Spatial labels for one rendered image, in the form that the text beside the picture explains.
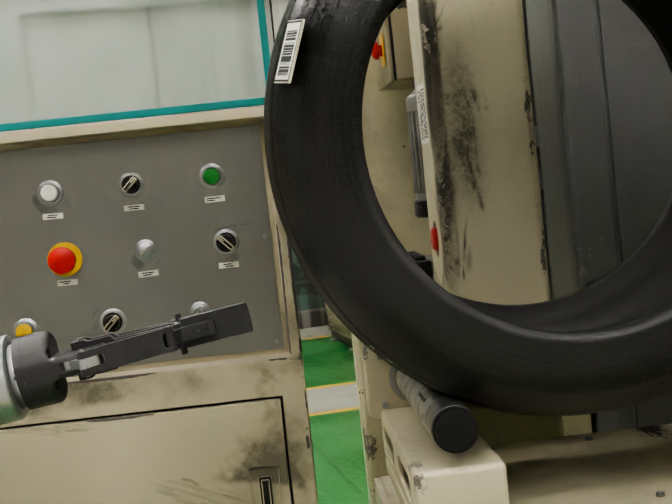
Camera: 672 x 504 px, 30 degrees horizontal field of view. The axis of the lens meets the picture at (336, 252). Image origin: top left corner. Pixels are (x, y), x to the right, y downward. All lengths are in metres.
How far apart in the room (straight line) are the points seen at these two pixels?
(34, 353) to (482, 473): 0.45
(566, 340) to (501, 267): 0.39
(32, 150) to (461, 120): 0.68
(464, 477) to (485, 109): 0.53
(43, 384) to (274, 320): 0.68
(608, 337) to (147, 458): 0.88
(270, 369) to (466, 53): 0.57
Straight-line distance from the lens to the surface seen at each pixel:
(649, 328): 1.21
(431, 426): 1.21
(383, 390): 1.53
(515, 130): 1.57
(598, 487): 1.34
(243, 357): 1.90
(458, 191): 1.55
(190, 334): 1.27
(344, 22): 1.17
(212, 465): 1.87
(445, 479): 1.21
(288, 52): 1.17
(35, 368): 1.27
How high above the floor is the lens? 1.14
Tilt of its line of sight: 3 degrees down
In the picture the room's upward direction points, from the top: 6 degrees counter-clockwise
